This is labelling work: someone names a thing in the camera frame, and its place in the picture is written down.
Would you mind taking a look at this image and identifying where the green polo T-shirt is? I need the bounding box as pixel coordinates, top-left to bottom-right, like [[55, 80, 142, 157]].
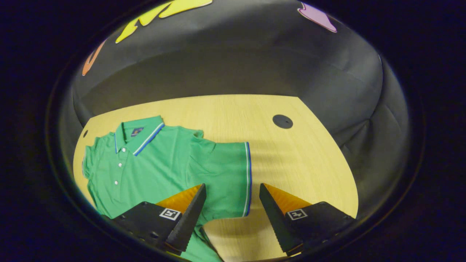
[[82, 116, 252, 262]]

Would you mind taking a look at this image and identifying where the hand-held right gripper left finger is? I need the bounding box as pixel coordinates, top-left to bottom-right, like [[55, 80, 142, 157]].
[[111, 183, 207, 255]]

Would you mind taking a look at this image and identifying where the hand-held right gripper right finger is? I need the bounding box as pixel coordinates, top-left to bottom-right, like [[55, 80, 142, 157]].
[[259, 183, 355, 256]]

